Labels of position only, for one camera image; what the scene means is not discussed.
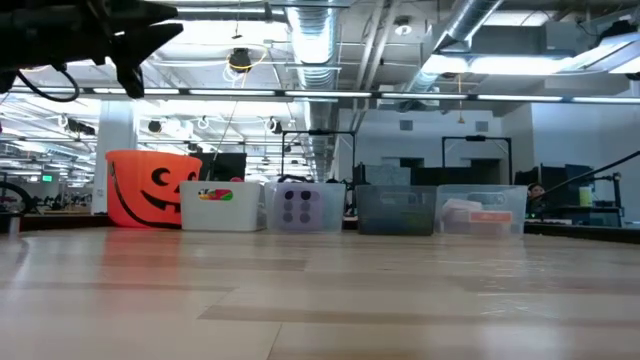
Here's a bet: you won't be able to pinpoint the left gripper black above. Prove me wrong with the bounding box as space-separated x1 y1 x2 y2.
0 0 185 100

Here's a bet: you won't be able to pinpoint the purple foam die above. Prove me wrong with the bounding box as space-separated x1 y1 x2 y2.
277 188 324 232

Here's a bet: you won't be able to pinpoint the black ceiling lamp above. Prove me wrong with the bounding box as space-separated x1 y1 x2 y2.
228 46 253 74

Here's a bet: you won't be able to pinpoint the white column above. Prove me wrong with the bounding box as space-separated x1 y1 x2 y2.
91 99 139 215

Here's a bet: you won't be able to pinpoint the orange pumpkin face bucket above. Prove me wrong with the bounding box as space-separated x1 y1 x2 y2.
105 149 204 230

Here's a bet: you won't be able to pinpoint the black monitor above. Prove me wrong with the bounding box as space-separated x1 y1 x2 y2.
192 152 248 183

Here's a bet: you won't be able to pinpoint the long ceiling light strip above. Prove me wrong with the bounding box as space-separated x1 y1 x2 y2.
0 85 640 105

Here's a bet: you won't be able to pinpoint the white plastic bin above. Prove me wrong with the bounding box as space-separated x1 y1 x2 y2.
179 180 263 233

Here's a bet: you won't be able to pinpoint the clear plastic bin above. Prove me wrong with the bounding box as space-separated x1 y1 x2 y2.
263 181 347 234
434 184 528 237

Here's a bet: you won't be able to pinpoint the smoky grey plastic bin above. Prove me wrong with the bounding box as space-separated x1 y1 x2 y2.
355 184 438 237

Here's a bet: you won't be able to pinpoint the person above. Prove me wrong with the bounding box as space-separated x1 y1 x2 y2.
525 182 549 219

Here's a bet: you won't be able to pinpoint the dark desk monitors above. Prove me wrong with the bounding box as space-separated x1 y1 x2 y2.
514 163 596 214

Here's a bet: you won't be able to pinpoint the black desk stand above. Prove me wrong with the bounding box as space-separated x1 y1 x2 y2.
592 172 624 221

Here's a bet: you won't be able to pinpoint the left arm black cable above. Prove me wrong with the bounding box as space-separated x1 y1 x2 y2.
16 63 82 104

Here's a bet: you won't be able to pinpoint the silver ventilation duct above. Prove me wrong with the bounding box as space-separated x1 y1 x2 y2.
283 0 349 179
399 0 505 96

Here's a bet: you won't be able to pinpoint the black rig frame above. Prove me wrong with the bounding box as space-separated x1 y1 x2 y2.
280 129 357 184
441 134 514 187

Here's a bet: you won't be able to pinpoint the black aluminium frame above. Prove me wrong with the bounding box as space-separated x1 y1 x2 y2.
523 221 640 246
0 213 112 234

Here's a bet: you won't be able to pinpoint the yellow hanging cord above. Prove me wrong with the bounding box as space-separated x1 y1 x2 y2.
456 73 466 125

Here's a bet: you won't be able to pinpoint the thin black cable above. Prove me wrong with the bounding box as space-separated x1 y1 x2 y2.
542 151 640 202

